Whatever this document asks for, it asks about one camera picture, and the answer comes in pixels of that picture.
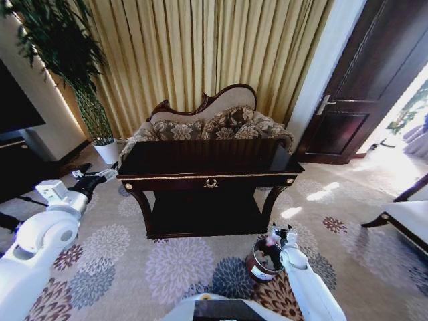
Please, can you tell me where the brass door handle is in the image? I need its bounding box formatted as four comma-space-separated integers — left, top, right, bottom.
315, 94, 337, 116

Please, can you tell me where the white bench with dark legs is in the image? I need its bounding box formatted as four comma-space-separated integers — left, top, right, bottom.
360, 173, 428, 265

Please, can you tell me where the beige braided tassel rope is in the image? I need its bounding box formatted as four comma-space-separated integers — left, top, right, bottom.
116, 137, 139, 169

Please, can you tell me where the crumpled paper trash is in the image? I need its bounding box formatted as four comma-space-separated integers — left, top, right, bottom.
255, 249, 282, 270

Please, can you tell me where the gold pleated curtain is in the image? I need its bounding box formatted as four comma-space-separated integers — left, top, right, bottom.
65, 0, 336, 142

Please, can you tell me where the dark brown wooden door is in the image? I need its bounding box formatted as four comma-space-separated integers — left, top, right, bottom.
295, 0, 428, 166

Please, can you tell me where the white robot front shell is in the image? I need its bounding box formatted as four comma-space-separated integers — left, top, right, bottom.
163, 292, 279, 321

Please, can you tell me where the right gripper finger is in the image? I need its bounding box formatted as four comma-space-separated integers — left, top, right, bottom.
270, 221, 282, 247
286, 223, 299, 245

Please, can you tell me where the beige carved chaise sofa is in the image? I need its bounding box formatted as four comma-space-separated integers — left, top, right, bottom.
128, 84, 296, 155

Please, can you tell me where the dark wooden console table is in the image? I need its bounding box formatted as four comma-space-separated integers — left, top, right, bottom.
116, 136, 306, 241

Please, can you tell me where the dark television cabinet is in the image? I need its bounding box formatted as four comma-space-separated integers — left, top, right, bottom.
0, 128, 70, 204

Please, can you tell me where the dark red round trash bin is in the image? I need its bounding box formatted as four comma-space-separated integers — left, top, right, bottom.
245, 235, 287, 284

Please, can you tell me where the white plant pot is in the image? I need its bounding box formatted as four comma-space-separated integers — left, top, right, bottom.
92, 138, 120, 165

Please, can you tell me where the brown floral cushion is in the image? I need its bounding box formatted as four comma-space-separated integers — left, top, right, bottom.
152, 119, 205, 142
233, 111, 287, 141
199, 106, 257, 141

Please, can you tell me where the black flat television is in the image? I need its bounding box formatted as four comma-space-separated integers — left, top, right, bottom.
0, 58, 47, 135

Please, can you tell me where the tall green potted plant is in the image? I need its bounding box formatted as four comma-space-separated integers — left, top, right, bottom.
0, 0, 115, 148

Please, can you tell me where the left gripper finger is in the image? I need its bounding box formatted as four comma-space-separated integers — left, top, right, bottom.
71, 163, 93, 179
95, 161, 120, 180

